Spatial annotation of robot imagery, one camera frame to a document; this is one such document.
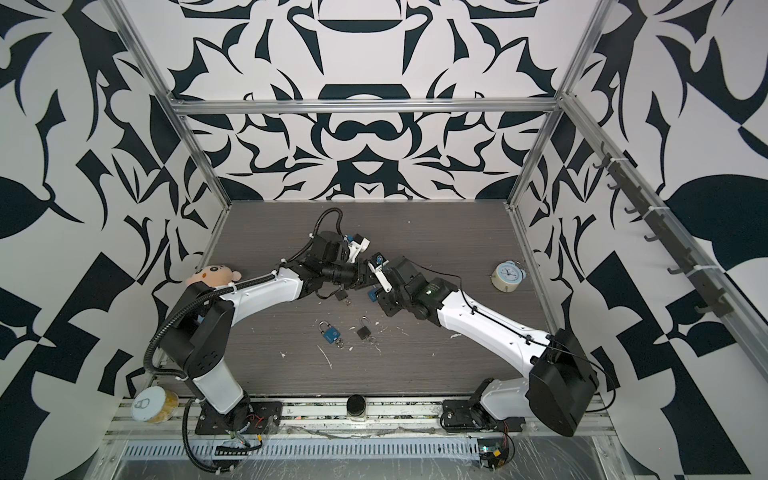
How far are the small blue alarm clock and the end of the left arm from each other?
45 cm

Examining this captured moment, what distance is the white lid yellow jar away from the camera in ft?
2.37

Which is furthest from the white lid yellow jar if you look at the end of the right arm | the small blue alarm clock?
the small blue alarm clock

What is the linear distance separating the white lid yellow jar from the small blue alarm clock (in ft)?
3.13
